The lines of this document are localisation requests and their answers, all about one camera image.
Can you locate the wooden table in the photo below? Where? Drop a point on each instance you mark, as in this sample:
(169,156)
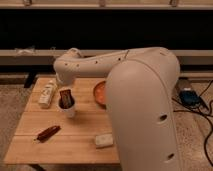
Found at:
(74,142)

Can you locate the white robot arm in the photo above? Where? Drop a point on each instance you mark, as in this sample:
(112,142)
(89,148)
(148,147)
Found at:
(139,85)

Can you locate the brown black eraser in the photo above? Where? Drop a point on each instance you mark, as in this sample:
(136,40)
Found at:
(66,99)

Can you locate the blue device on floor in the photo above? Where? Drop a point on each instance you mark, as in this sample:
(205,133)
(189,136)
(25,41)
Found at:
(189,97)

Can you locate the white plastic bottle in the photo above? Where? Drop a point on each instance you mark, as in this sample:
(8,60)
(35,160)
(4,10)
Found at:
(46,95)

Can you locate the white ceramic cup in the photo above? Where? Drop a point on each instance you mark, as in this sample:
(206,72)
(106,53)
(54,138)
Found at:
(69,112)

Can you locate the white sponge block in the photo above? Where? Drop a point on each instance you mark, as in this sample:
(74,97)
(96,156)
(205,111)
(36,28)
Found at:
(104,140)

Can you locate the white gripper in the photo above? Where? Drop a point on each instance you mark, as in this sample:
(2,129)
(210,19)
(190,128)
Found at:
(64,81)

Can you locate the orange bowl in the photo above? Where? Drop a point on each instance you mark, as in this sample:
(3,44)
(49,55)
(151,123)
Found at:
(99,93)

